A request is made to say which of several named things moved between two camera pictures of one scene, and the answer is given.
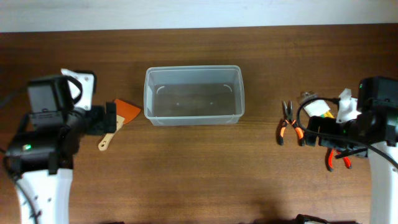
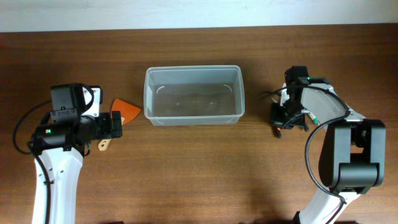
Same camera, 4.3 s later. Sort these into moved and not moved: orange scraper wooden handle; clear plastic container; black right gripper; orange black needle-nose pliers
Moved: orange black needle-nose pliers; black right gripper
Not moved: orange scraper wooden handle; clear plastic container
